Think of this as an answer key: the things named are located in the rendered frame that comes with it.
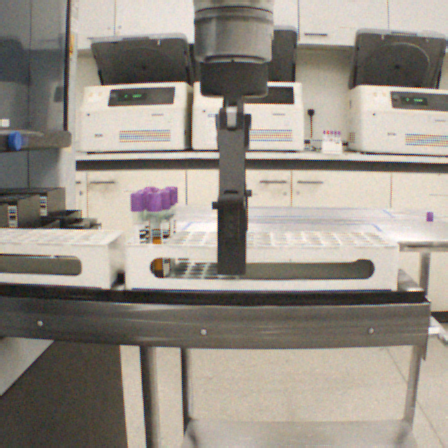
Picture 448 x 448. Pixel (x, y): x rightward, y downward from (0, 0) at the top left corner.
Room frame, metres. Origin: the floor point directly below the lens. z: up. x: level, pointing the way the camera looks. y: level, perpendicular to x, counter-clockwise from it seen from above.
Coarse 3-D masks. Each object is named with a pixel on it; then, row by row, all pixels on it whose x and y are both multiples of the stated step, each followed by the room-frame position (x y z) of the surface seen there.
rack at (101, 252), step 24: (0, 240) 0.65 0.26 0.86; (24, 240) 0.65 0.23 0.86; (48, 240) 0.65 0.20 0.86; (72, 240) 0.65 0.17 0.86; (96, 240) 0.65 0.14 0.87; (120, 240) 0.69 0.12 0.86; (0, 264) 0.73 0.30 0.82; (24, 264) 0.73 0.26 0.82; (48, 264) 0.73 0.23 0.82; (72, 264) 0.73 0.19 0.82; (96, 264) 0.63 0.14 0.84; (120, 264) 0.69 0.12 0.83
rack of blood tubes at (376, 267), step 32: (128, 256) 0.63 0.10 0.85; (160, 256) 0.62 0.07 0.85; (192, 256) 0.62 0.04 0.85; (256, 256) 0.62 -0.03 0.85; (288, 256) 0.62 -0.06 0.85; (320, 256) 0.62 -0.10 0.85; (352, 256) 0.61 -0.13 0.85; (384, 256) 0.61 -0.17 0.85; (128, 288) 0.63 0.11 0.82; (160, 288) 0.62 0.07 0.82; (192, 288) 0.62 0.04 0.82; (224, 288) 0.62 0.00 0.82; (256, 288) 0.62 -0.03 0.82; (288, 288) 0.62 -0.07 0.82; (320, 288) 0.62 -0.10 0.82; (352, 288) 0.61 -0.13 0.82; (384, 288) 0.61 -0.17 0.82
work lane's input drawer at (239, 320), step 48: (0, 288) 0.63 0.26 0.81; (48, 288) 0.62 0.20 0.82; (96, 288) 0.62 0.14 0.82; (48, 336) 0.61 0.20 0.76; (96, 336) 0.61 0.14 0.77; (144, 336) 0.61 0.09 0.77; (192, 336) 0.60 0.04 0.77; (240, 336) 0.60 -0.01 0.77; (288, 336) 0.60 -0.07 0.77; (336, 336) 0.60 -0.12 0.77; (384, 336) 0.59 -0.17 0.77; (432, 336) 0.65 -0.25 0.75
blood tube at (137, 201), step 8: (136, 200) 0.63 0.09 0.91; (144, 200) 0.63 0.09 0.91; (136, 208) 0.63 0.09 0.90; (144, 208) 0.63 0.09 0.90; (136, 216) 0.63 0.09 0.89; (144, 216) 0.64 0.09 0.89; (136, 224) 0.63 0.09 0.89; (144, 224) 0.63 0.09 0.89; (136, 232) 0.63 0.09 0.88; (144, 232) 0.63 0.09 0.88; (136, 240) 0.63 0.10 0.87; (144, 240) 0.63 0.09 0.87
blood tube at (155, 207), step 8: (152, 192) 0.64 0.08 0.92; (160, 192) 0.63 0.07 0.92; (152, 200) 0.63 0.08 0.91; (160, 200) 0.63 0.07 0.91; (152, 208) 0.63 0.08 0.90; (160, 208) 0.63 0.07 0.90; (152, 216) 0.63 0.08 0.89; (160, 216) 0.63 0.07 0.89; (152, 224) 0.63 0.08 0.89; (160, 224) 0.63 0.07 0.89; (152, 232) 0.63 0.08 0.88; (160, 232) 0.63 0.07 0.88; (152, 240) 0.63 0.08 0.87; (160, 240) 0.63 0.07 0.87; (152, 264) 0.63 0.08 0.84; (160, 264) 0.63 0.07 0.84; (160, 272) 0.63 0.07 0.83
